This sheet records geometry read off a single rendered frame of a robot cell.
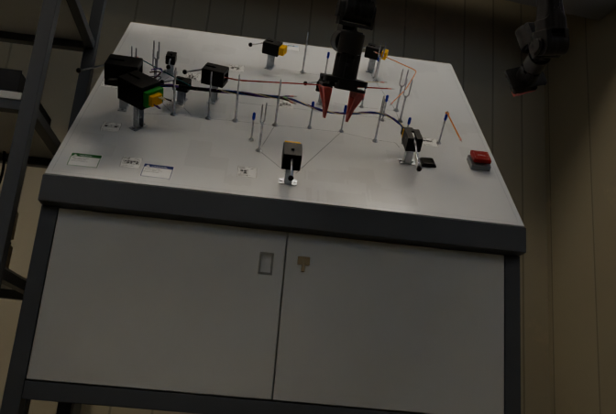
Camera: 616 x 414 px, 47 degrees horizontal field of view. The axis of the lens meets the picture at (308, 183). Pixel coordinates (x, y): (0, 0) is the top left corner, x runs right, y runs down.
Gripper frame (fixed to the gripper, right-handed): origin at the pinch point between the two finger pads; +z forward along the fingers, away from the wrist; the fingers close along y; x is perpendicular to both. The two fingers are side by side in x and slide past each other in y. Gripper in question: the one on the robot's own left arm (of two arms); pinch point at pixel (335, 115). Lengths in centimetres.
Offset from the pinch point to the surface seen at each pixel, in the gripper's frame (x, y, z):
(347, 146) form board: -30.3, -12.3, 11.0
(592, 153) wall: -190, -192, 16
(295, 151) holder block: -6.7, 6.6, 10.9
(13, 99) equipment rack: -19, 75, 11
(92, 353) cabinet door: 9, 47, 61
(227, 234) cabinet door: -3.4, 19.7, 33.2
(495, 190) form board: -12, -50, 14
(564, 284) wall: -182, -192, 91
